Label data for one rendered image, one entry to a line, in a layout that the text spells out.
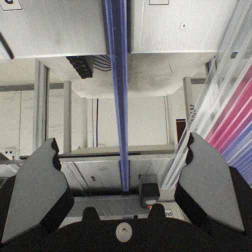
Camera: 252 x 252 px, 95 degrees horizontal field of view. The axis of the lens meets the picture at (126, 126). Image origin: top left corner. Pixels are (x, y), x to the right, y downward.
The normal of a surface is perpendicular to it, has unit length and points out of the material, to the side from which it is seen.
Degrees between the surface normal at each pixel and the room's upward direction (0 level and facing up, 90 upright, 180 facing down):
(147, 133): 90
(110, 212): 133
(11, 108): 90
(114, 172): 43
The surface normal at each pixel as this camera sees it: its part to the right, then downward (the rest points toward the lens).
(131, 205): -0.02, -0.74
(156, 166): 0.04, 0.67
